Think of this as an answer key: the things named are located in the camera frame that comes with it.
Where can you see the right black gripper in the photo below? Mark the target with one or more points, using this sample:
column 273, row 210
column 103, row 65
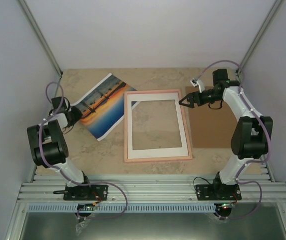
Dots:
column 189, row 99

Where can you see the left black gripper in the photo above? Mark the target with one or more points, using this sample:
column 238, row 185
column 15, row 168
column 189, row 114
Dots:
column 78, row 114

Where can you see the sunset photo print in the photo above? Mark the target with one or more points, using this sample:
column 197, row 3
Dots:
column 102, row 107

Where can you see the brown cardboard backing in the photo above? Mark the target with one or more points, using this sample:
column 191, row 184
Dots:
column 212, row 127

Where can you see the white mat board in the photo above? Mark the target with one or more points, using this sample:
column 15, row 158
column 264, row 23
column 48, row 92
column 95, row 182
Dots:
column 182, row 153

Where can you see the pink picture frame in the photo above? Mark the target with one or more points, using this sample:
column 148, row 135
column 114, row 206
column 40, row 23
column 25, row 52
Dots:
column 155, row 125

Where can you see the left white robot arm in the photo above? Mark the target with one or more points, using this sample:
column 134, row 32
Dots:
column 49, row 148

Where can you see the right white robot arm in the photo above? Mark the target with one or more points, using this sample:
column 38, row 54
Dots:
column 251, row 138

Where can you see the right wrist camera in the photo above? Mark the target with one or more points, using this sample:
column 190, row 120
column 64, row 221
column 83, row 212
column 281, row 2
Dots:
column 197, row 83

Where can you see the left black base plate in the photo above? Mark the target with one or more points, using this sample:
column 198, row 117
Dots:
column 92, row 193

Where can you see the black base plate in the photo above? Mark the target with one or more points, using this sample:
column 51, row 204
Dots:
column 92, row 193
column 206, row 192

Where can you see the aluminium rail base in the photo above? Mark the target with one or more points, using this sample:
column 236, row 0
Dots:
column 154, row 188

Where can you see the right corner aluminium post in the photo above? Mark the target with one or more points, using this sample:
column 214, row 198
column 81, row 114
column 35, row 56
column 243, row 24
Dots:
column 271, row 14

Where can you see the corner aluminium post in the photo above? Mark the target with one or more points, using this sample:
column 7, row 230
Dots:
column 271, row 14
column 39, row 35

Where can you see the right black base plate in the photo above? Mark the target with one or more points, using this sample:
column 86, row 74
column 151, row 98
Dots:
column 206, row 192

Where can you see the left corner aluminium post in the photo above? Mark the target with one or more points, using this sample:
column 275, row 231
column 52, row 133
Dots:
column 39, row 35

